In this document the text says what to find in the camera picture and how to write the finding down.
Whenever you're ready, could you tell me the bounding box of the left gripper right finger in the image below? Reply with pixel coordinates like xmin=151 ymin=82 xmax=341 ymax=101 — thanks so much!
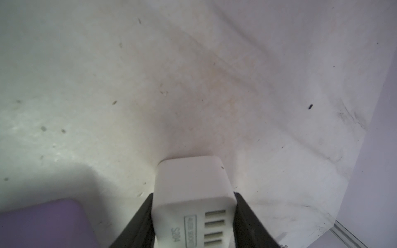
xmin=233 ymin=192 xmax=281 ymax=248

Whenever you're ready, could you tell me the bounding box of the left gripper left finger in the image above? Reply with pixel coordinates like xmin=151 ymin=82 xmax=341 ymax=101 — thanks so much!
xmin=109 ymin=193 xmax=155 ymax=248

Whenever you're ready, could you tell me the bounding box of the white power strip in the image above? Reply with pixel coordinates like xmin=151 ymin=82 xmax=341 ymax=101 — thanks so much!
xmin=152 ymin=156 xmax=237 ymax=248

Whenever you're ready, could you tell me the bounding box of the purple power strip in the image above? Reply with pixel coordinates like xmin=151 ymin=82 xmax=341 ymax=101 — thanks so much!
xmin=1 ymin=199 xmax=99 ymax=248

